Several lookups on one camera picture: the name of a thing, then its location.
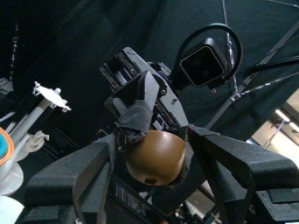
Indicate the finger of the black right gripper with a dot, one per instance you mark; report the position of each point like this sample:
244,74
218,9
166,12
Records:
171,102
136,108

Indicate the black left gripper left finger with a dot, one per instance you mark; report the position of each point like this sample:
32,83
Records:
73,178

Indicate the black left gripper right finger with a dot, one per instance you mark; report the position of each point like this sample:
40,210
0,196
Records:
248,175

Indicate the brown toy kiwi half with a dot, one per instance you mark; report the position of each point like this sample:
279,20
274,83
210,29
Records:
155,159

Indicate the white cup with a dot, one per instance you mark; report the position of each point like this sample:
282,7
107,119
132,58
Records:
7,210

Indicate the teal basket with orange rim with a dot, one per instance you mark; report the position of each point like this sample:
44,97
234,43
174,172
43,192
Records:
4,145

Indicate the white mug tree stand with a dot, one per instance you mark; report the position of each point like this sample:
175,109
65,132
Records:
29,122

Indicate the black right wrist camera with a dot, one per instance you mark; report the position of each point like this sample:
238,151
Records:
202,65

